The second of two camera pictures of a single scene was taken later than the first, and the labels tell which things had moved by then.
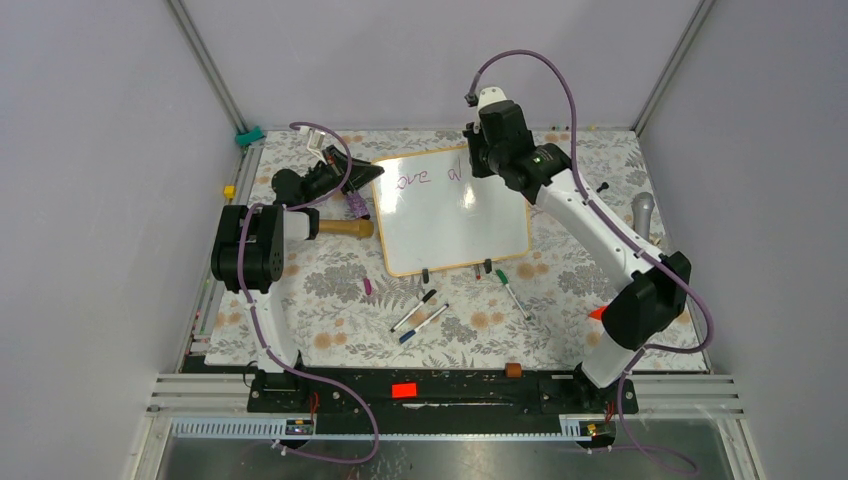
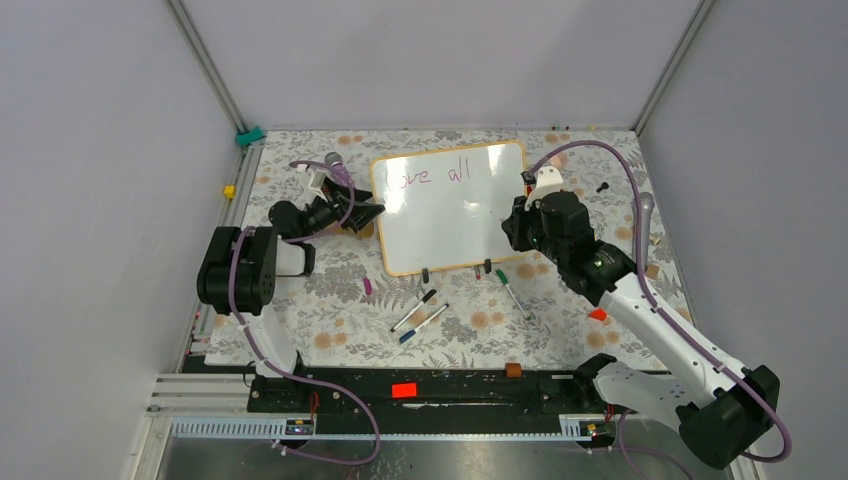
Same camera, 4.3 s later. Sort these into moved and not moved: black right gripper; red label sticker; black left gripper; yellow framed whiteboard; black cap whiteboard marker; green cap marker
Moved: black left gripper; black right gripper
Not moved: yellow framed whiteboard; red label sticker; green cap marker; black cap whiteboard marker
